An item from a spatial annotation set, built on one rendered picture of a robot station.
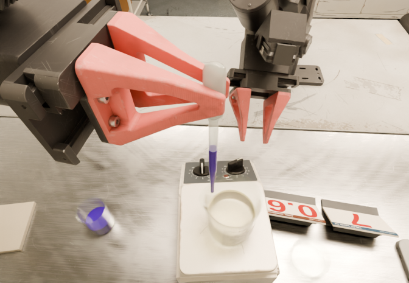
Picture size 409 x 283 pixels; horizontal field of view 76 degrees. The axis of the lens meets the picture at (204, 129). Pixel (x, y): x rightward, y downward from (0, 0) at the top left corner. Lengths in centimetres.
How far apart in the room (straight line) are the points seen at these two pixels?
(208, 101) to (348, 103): 57
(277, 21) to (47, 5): 23
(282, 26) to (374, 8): 277
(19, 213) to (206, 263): 34
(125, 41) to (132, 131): 5
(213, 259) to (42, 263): 28
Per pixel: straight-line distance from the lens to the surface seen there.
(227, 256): 36
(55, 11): 19
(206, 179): 43
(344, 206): 52
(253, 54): 39
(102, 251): 48
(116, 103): 17
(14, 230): 55
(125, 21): 18
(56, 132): 18
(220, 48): 80
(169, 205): 48
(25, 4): 21
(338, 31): 95
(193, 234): 37
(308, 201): 50
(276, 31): 33
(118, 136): 18
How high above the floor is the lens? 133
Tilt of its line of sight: 50 degrees down
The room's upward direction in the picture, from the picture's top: 2 degrees counter-clockwise
